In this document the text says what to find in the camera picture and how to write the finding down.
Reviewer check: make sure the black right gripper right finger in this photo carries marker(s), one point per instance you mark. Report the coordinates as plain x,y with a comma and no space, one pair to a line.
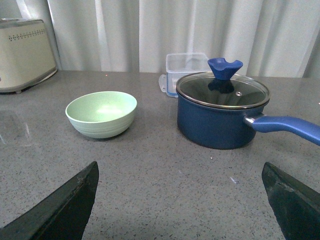
295,205

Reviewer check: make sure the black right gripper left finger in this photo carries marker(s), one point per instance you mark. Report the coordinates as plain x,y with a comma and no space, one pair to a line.
63,215

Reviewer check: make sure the green bowl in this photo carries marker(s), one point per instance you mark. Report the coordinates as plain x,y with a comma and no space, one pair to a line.
102,114

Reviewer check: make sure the blue saucepan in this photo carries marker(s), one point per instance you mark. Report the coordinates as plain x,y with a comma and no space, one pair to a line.
231,129

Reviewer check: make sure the glass pot lid blue knob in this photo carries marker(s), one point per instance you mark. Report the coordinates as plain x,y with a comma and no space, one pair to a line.
222,88

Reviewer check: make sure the cream toaster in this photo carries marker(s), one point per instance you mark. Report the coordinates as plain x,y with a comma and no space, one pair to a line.
26,56

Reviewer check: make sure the white curtain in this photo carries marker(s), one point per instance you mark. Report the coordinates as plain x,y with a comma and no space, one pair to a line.
273,38

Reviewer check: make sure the clear plastic food container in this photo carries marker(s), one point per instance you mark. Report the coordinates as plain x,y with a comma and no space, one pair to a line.
179,65

